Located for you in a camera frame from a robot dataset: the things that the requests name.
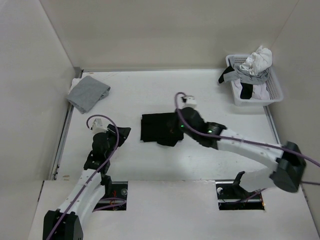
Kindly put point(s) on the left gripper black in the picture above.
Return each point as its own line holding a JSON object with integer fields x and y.
{"x": 123, "y": 133}

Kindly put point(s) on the black tank top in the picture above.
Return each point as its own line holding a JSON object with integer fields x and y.
{"x": 161, "y": 128}

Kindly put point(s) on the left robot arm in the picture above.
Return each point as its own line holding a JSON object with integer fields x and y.
{"x": 94, "y": 189}

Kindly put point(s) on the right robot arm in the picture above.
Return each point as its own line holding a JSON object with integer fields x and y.
{"x": 283, "y": 168}

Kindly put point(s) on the folded grey tank top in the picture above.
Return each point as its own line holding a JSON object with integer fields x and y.
{"x": 85, "y": 95}

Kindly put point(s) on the grey tank top in basket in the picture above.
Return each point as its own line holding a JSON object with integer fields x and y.
{"x": 233, "y": 73}

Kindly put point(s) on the white folded garment under grey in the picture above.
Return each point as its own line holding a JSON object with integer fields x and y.
{"x": 74, "y": 82}

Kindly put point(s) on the white plastic laundry basket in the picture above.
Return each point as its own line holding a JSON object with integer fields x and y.
{"x": 272, "y": 86}

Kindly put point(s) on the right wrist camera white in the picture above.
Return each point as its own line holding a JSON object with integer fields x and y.
{"x": 189, "y": 101}

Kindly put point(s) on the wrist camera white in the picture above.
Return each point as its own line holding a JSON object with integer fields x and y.
{"x": 97, "y": 126}
{"x": 189, "y": 101}

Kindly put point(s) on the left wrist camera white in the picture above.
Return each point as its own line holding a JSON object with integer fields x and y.
{"x": 97, "y": 126}

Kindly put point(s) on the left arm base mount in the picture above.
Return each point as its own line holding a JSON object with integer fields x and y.
{"x": 115, "y": 199}

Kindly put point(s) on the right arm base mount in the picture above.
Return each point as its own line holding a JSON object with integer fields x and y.
{"x": 231, "y": 197}

